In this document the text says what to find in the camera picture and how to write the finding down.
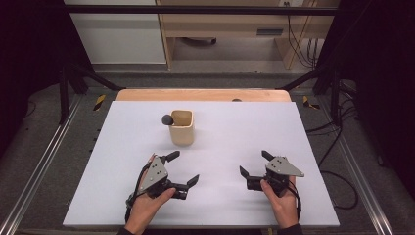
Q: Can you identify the white power strip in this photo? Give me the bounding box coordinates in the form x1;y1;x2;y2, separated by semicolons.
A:
278;0;304;8

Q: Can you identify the light wooden desk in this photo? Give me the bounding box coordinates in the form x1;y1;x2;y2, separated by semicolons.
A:
156;0;341;71

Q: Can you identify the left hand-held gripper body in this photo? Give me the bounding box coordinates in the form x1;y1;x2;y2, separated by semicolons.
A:
138;155;190;201

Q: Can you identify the person's right hand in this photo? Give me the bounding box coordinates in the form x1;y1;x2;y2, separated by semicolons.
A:
259;175;300;230

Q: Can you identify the black curtain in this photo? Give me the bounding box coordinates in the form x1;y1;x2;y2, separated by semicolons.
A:
321;0;415;200
0;0;94;160

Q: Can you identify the cream square cup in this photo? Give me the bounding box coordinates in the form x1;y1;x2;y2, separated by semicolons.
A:
167;109;196;147

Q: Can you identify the wooden table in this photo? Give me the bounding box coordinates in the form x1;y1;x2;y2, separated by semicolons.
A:
115;88;293;103

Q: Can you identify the yellow black floor tape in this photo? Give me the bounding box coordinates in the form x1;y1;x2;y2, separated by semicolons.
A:
301;95;321;111
93;94;108;112

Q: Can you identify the grey chair base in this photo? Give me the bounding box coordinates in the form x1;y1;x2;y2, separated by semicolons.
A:
180;36;217;46

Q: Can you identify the black horizontal frame bar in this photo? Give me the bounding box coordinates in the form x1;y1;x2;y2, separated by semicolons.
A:
63;4;341;17

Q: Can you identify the aluminium floor rail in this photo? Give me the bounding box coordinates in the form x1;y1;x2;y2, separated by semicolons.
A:
317;97;396;235
0;94;83;235

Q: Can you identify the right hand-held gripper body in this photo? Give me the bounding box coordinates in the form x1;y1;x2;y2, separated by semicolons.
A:
246;155;305;198

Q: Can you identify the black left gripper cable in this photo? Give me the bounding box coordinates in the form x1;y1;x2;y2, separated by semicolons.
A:
124;162;155;223

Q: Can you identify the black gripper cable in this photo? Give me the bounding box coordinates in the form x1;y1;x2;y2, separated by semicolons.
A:
124;162;155;223
287;180;302;220

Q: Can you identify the person's left hand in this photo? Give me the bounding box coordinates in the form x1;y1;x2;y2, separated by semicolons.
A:
124;153;177;235

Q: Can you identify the white cabinet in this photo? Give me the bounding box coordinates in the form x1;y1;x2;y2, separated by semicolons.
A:
64;0;167;65

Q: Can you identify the black metal stand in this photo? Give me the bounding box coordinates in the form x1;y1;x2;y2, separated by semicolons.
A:
59;61;127;125
276;63;343;127

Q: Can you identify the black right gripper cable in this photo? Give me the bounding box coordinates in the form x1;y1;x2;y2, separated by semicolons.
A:
287;180;302;220

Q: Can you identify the black power cable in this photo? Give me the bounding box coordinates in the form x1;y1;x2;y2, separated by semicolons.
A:
304;38;322;68
286;2;315;69

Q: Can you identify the dark green drawer handle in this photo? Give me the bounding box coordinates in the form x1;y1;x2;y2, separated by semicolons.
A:
255;27;285;36

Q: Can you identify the black floor cable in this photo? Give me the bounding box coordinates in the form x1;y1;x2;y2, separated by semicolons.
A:
305;106;360;211

